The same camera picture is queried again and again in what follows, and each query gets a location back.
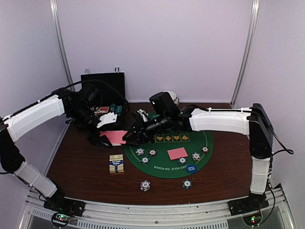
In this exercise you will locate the round green poker mat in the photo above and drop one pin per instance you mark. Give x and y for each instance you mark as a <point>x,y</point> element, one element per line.
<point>161,165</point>

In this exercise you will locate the blue small blind button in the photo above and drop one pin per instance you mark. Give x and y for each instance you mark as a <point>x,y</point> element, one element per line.
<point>191,169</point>

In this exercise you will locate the white ceramic bowl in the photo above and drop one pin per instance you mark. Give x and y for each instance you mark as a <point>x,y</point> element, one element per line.
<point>174,97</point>

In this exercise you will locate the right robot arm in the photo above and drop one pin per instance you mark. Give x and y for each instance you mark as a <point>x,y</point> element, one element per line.
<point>252,121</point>

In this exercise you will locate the blue tan ten chip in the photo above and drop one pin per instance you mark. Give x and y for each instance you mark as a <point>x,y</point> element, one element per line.
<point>139,151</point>

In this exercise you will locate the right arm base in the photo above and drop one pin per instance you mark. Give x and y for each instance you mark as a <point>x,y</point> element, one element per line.
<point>246,205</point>

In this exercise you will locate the red-backed card deck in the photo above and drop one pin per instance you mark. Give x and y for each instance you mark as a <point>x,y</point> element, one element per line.
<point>115,137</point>

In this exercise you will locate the black poker chip case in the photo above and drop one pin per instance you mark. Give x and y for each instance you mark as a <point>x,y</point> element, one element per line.
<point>112,88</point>

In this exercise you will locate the card pack in case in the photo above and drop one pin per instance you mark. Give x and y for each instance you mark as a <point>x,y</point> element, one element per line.
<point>102,110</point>

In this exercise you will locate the gold blue card box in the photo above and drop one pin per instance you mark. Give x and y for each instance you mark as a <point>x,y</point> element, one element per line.
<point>116,164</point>

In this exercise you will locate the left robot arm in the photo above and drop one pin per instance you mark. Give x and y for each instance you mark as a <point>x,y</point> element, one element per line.
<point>79,106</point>

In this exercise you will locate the green blue chips in case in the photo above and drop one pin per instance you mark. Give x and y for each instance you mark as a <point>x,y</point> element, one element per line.
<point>113,107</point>

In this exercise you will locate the green blue chip stack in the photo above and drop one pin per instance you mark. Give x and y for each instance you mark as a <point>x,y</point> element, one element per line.
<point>187,184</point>

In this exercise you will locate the red card bottom player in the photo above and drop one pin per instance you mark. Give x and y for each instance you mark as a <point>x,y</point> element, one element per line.
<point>177,153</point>

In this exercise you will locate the blue tan chip stack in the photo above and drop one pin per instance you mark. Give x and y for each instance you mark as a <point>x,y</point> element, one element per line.
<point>145,185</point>

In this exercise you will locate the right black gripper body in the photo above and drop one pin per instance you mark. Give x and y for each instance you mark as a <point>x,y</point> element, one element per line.
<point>147,130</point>

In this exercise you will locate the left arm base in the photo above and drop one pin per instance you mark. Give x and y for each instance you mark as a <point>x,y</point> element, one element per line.
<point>70,207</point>

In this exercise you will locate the green blue chip bottom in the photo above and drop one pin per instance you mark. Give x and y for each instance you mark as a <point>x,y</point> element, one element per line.
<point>182,161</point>

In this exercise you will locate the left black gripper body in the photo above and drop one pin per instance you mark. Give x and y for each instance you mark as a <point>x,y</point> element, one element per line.
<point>93,137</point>

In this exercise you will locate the brown black chip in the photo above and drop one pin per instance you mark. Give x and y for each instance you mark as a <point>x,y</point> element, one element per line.
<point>152,152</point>
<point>205,150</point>

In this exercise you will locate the teal chips in case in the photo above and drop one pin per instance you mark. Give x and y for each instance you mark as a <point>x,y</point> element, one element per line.
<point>118,110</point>

